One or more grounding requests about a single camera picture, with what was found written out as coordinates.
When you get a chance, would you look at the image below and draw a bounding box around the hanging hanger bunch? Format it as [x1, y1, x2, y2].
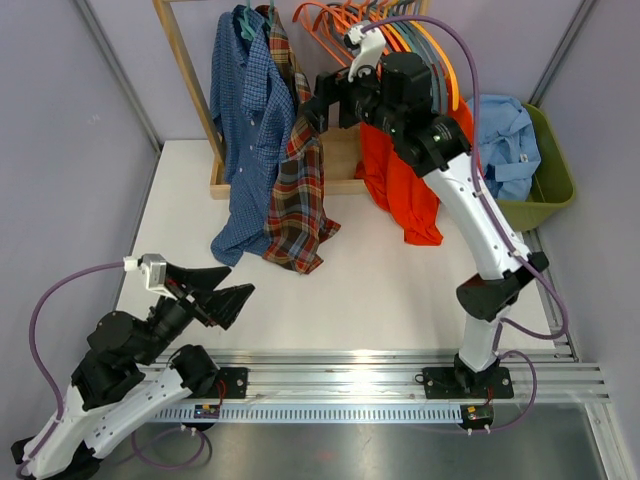
[293, 1, 463, 114]

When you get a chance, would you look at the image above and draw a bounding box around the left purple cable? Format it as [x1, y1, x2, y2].
[14, 259, 146, 479]

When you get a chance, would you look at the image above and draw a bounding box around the teal hanger plaid shirt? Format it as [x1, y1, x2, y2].
[255, 0, 276, 30]

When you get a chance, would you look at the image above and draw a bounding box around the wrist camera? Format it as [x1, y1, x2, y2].
[344, 20, 386, 83]
[139, 253, 167, 293]

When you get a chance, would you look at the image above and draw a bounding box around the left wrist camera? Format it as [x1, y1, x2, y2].
[139, 253, 167, 293]

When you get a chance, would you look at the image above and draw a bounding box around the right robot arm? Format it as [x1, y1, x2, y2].
[210, 52, 548, 398]

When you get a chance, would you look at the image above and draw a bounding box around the aluminium rail base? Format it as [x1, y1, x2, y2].
[157, 328, 611, 424]

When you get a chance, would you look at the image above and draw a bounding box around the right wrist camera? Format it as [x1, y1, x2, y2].
[344, 20, 386, 83]

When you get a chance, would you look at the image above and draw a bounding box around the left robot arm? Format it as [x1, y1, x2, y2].
[11, 254, 255, 479]

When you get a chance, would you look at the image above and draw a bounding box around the blue checked shirt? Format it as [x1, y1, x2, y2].
[210, 5, 295, 266]

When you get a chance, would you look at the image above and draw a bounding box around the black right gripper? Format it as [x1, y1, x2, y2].
[299, 54, 403, 139]

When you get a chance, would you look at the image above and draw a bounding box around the orange t-shirt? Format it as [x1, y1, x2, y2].
[355, 123, 443, 246]

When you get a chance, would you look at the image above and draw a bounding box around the wooden clothes rack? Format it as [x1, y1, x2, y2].
[152, 0, 431, 200]

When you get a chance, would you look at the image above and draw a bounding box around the light blue shirt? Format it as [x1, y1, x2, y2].
[478, 94, 541, 201]

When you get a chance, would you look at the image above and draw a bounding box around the green plastic basket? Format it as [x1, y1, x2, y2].
[497, 103, 576, 232]

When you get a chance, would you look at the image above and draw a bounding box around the red brown plaid shirt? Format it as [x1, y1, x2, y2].
[263, 9, 340, 274]

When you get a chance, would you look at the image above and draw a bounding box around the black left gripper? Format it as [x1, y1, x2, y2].
[135, 262, 255, 366]

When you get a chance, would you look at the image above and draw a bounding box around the teal hanger blue shirt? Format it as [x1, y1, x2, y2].
[234, 0, 256, 43]

